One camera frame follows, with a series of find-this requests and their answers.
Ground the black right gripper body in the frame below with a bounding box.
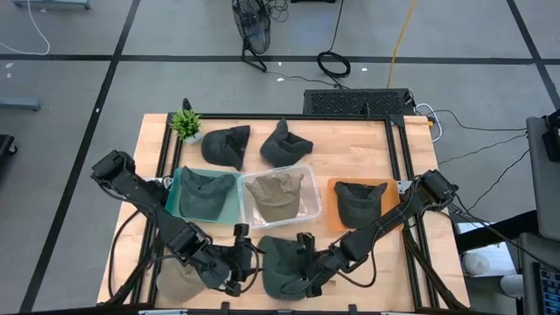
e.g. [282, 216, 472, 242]
[297, 232, 347, 299]

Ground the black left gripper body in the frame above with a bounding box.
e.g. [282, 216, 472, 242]
[199, 223, 253, 297]

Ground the dark green baseball cap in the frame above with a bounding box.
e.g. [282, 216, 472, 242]
[257, 234, 325, 301]
[178, 165, 236, 222]

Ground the khaki baseball cap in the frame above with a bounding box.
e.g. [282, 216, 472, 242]
[156, 260, 207, 304]
[244, 172, 305, 223]

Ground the black baseball cap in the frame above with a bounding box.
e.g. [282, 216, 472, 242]
[200, 125, 251, 172]
[334, 181, 389, 229]
[259, 116, 314, 171]

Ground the clear plastic bin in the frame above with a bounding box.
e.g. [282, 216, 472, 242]
[237, 164, 324, 229]

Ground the green plastic bin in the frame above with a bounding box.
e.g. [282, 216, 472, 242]
[164, 167, 242, 225]

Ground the orange plastic bin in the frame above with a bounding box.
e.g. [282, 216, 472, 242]
[326, 177, 402, 232]

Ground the small potted green plant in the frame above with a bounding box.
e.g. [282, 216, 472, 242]
[169, 108, 203, 146]

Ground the grey furniture panel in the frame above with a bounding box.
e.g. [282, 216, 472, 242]
[526, 115, 560, 241]

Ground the black floor fan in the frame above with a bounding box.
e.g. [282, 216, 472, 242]
[230, 0, 272, 74]

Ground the black object at floor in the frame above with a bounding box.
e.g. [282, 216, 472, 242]
[0, 134, 18, 158]

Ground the grey furniture foot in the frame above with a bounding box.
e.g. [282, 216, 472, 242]
[0, 96, 41, 111]

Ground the black device on furniture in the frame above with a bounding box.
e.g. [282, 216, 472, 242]
[542, 108, 560, 163]

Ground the grey furniture base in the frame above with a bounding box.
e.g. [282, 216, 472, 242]
[12, 0, 91, 11]

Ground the black metal frame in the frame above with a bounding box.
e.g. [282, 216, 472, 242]
[104, 111, 472, 314]

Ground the white looped cable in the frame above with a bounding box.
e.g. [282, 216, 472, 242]
[414, 102, 444, 144]

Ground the black coiled cable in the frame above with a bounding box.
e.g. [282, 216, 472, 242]
[316, 0, 352, 80]

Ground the thin black floor cable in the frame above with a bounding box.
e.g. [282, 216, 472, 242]
[430, 108, 529, 132]

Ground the yellow floor cable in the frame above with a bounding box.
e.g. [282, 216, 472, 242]
[385, 0, 419, 89]

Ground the white floor cable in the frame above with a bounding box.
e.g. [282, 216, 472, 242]
[0, 0, 52, 57]

